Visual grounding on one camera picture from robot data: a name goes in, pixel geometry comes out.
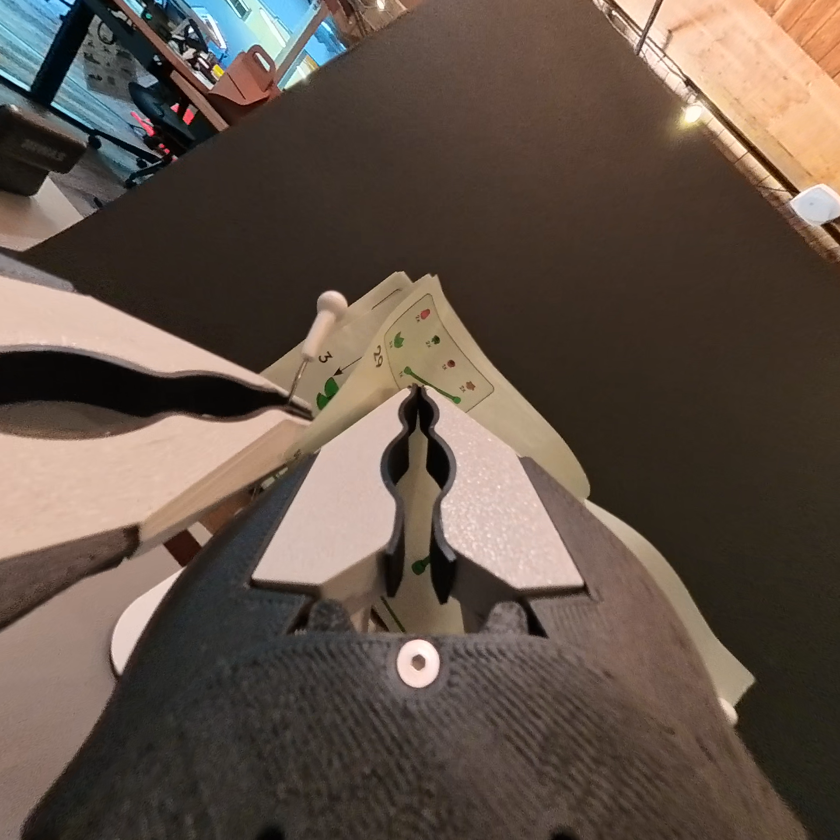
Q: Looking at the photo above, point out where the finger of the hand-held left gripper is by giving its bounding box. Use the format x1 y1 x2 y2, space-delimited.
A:
0 403 314 562
0 276 312 422

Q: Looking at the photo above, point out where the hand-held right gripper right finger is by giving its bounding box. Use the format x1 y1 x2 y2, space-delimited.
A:
418 387 586 605

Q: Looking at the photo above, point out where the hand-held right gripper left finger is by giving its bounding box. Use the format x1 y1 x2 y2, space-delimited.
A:
251 387 421 598

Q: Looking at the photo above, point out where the white book stand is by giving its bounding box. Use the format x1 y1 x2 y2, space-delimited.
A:
110 290 739 723

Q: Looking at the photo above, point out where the instruction booklet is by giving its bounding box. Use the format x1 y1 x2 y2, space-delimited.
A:
262 272 756 710

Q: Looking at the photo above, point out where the black red office chair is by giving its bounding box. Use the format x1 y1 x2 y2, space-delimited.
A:
125 80 199 188

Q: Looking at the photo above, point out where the brown cardboard carrier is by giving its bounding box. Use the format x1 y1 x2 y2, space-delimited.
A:
209 45 282 124

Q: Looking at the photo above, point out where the wooden top office desk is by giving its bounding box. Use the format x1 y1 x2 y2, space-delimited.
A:
29 0 232 131

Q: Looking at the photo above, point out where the dark grey board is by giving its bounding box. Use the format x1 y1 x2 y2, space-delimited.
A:
20 0 840 840

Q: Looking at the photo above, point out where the white ceiling device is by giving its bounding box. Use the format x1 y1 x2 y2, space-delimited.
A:
789 185 840 226

